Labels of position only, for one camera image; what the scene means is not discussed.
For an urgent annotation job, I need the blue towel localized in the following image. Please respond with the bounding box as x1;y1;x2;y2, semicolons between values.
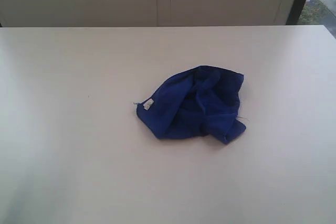
136;66;246;144

